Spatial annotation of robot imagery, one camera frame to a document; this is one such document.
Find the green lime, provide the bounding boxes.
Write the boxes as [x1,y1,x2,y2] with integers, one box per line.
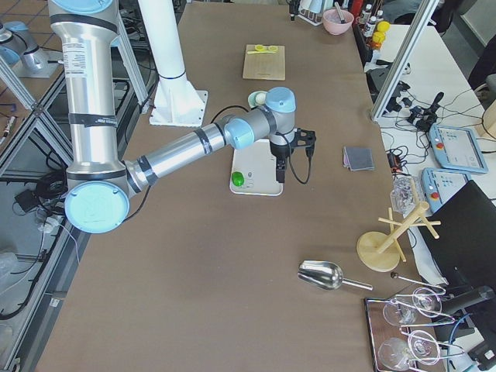
[231,171,245,187]

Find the white rabbit tray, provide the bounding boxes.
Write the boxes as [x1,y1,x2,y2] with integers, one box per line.
[229,139,284,196]

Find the black monitor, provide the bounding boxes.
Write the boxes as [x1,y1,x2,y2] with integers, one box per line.
[419,181,495,288]

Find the wooden mug tree stand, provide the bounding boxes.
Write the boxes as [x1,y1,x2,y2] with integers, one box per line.
[356,181,441,272]

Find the aluminium frame post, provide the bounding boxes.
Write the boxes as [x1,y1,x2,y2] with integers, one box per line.
[370,0,439,123]

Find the steel scoop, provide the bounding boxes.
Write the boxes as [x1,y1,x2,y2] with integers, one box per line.
[298,260,374,291]

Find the teach pendant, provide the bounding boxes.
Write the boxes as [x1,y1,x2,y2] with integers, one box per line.
[422,167,471,212]
[429,124,488,174]

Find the clear plastic box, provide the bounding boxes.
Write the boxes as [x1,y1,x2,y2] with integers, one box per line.
[390,175,425,215]

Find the wine glass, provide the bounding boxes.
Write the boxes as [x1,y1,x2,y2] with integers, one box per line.
[412,287,442,318]
[377,337,412,371]
[383,299,416,326]
[408,330,440,365]

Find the grey folded cloth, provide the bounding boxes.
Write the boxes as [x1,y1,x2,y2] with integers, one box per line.
[343,146,375,171]

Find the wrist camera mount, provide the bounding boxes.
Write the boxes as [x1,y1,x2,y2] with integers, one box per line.
[290,128,316,159]

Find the light green bowl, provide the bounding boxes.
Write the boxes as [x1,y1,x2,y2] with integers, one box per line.
[247,91,267,109]

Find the wooden cutting board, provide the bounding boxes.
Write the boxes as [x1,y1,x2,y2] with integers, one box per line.
[243,44,286,81]

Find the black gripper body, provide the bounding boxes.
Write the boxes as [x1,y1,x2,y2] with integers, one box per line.
[270,142,291,162]

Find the pink bowl with ice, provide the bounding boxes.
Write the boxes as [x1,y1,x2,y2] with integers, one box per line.
[322,9,355,35]

